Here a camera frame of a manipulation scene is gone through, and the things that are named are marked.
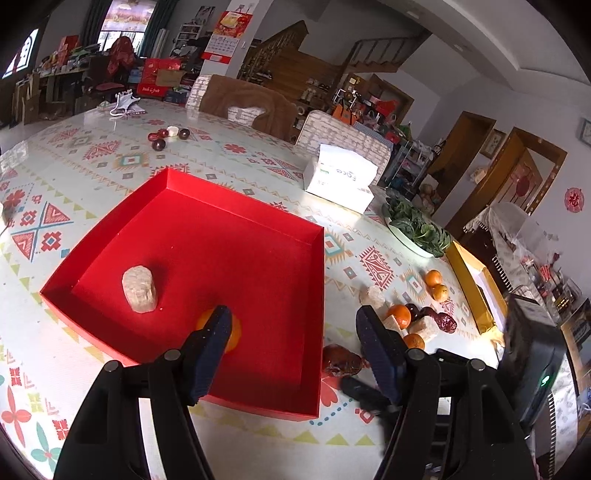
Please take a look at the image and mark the bowl of green vegetables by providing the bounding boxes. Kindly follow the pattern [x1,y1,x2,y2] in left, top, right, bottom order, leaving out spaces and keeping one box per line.
[382,196,451,254]

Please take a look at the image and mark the red wall calendar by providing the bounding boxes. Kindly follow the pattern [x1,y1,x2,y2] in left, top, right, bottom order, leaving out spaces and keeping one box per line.
[202,10,254,64]

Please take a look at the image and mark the large dark red date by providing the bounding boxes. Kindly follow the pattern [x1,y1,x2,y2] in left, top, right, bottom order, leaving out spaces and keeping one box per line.
[322,344,363,377]

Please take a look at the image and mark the white face mask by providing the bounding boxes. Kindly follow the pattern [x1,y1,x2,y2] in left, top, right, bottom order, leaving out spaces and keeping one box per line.
[109,91,145,120]

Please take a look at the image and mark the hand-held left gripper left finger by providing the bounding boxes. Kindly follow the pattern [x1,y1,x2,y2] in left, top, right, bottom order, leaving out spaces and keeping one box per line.
[53,305,233,480]

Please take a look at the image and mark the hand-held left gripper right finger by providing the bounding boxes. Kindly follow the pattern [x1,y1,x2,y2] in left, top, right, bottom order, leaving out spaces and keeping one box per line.
[355,305,532,480]

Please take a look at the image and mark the large yellowish orange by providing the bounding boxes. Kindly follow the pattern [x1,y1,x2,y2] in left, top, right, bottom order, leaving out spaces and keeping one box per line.
[387,304,413,329]

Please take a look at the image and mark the red paper-cut decoration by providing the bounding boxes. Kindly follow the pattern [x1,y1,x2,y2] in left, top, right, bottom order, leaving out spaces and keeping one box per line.
[564,187,586,214]

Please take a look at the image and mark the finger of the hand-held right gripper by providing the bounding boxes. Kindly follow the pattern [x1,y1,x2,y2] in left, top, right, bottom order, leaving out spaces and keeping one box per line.
[341,376,402,418]

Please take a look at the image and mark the patterned tablecloth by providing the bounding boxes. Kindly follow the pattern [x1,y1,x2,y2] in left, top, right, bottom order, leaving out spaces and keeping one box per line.
[0,97,509,480]

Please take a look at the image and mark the decorated window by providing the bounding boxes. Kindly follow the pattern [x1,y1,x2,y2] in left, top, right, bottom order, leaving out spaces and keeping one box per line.
[2,28,40,79]

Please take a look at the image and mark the brown cloth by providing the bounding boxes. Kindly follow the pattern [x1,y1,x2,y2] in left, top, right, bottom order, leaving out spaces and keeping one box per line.
[199,75,298,139]

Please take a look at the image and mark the white oval plate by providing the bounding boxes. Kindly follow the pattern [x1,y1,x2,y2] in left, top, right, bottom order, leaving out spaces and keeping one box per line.
[383,210,446,258]

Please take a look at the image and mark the brown cardboard box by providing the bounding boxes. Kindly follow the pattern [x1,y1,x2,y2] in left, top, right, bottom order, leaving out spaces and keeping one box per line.
[154,69,186,88]

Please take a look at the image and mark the wooden door frame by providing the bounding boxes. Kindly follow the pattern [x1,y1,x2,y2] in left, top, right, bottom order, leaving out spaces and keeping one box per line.
[445,127,568,241]

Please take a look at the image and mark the red gift box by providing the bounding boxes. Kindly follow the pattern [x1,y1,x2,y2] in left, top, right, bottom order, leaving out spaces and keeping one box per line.
[139,58,182,99]

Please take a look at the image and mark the yellow cardboard box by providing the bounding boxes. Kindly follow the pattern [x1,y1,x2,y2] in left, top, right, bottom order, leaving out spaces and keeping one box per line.
[445,240,509,335]

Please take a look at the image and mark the wooden staircase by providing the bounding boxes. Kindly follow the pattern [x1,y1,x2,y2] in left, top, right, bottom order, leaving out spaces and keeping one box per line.
[240,21,426,93]

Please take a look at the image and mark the white tissue box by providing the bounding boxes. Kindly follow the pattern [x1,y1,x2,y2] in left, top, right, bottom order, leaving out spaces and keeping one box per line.
[302,143,377,214]

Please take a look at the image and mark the red patterned garment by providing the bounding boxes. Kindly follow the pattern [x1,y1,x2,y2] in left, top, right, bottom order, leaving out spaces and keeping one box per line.
[107,37,137,79]

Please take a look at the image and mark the white patterned chair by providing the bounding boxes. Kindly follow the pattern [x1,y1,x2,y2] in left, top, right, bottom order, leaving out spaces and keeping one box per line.
[185,74,301,139]
[294,110,393,185]

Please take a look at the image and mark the curtained window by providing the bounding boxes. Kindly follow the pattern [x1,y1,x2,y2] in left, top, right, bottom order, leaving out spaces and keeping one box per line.
[99,0,155,44]

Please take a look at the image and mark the red cardboard box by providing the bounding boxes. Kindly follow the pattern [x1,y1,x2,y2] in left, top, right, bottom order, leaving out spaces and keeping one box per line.
[39,167,326,422]

